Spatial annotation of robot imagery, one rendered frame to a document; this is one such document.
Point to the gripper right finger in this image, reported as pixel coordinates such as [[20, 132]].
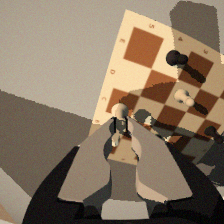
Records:
[[165, 176]]

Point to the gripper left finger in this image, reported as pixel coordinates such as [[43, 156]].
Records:
[[82, 178]]

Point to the chessboard with pieces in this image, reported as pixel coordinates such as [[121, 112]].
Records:
[[139, 76]]

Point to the white pawn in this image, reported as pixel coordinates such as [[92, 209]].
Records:
[[181, 95]]

